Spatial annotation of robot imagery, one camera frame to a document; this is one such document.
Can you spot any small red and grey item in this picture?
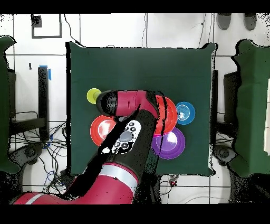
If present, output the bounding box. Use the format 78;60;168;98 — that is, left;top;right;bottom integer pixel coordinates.
169;174;179;187

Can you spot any black post with blue tape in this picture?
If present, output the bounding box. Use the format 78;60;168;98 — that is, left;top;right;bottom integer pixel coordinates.
37;66;52;142

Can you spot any black metal frame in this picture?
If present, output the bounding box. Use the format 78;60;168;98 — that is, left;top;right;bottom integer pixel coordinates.
8;70;47;136

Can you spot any tangle of cables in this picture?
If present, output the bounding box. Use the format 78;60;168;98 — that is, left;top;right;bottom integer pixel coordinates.
9;121;73;195

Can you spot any black square floor frame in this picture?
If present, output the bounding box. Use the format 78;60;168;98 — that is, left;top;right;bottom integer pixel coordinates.
31;13;63;39

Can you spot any person's foot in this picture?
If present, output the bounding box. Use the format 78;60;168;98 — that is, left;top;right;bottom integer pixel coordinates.
216;13;232;30
243;13;257;31

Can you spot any dark green table cloth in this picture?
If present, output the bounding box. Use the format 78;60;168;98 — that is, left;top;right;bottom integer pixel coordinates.
65;41;218;177

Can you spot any orange bowl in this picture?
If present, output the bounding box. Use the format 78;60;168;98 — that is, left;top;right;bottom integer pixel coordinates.
154;95;178;136
90;115;117;147

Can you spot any black box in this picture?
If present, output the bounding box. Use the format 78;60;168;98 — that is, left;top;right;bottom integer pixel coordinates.
223;71;240;124

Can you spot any purple bowl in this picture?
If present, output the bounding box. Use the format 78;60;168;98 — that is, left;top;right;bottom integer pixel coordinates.
151;126;186;160

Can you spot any straight-sided blue bowl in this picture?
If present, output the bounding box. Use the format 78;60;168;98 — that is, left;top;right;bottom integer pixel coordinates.
176;101;196;125

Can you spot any black pedestal foot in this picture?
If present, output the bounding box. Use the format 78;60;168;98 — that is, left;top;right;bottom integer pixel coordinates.
9;143;45;167
212;144;238;166

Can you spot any green cloth covered table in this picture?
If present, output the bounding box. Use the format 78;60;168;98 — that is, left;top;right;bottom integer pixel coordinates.
228;39;270;178
0;35;21;174

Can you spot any yellow cup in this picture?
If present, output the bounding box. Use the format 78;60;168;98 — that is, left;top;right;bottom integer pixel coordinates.
86;88;102;105

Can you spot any thin grey cable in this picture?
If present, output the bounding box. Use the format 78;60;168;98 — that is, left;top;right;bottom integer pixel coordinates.
141;13;148;48
197;13;207;49

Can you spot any black cable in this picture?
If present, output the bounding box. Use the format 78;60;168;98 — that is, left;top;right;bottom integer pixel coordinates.
63;13;82;46

